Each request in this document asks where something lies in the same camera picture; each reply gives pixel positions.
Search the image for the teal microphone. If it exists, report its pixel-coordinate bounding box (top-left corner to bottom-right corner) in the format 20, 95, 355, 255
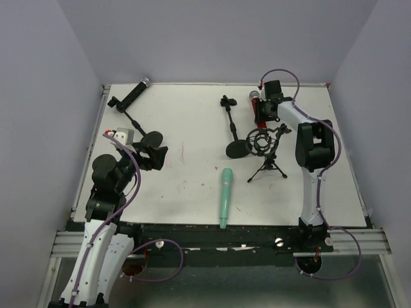
219, 168, 233, 229

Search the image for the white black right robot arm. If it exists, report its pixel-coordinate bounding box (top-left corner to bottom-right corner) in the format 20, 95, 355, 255
251, 97, 341, 252

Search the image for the black front mounting rail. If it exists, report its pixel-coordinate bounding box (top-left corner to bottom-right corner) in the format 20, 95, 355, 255
119, 222, 333, 268

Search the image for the red glitter microphone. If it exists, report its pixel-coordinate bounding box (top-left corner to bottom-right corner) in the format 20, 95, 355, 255
249, 90, 267, 129

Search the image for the black glitter microphone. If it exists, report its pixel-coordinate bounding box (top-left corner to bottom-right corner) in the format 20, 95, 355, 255
116, 78, 151, 113

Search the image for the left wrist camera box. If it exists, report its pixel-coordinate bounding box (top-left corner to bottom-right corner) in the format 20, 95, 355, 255
105, 128, 134, 146

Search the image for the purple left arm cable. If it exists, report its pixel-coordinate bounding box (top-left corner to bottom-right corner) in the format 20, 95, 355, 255
72, 133, 184, 305

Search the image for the black tripod shock-mount stand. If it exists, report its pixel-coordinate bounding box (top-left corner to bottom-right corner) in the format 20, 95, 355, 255
245, 124, 292, 183

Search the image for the black round-base stand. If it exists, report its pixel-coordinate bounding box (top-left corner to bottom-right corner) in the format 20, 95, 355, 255
220, 95, 249, 159
107, 96, 163, 148

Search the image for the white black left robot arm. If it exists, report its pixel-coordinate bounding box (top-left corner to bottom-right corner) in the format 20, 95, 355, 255
48, 141, 168, 307

